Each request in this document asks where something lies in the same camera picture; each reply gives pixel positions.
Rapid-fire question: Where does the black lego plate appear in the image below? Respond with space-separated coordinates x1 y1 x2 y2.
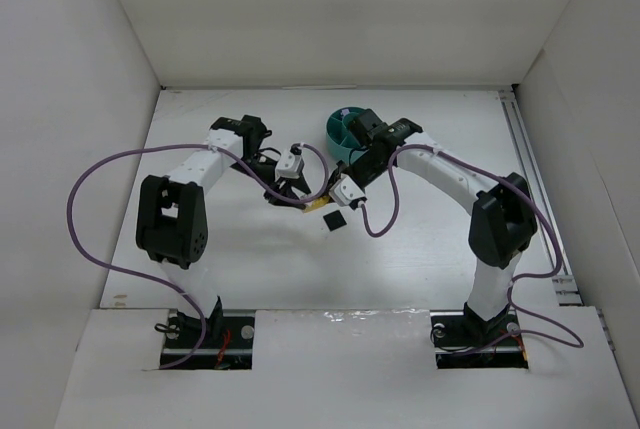
323 210 347 232

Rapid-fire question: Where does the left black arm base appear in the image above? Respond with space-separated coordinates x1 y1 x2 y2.
154 311 256 371

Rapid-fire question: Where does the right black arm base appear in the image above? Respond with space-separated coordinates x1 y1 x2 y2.
429 311 529 370

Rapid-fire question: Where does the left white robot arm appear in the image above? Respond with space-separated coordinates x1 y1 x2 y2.
135 115 311 330

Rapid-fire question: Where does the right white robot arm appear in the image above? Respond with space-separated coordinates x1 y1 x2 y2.
329 109 538 347

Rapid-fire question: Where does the teal round divided container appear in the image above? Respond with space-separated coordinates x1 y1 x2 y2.
326 106 365 164

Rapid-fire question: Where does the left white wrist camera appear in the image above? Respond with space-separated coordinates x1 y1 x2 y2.
275 146 304 180

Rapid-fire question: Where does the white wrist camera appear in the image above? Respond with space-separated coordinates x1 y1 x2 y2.
329 174 366 210
275 146 304 180

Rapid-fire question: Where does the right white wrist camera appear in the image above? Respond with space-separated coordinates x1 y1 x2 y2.
329 174 366 210

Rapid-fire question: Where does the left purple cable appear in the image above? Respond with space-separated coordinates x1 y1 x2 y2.
66 141 334 369

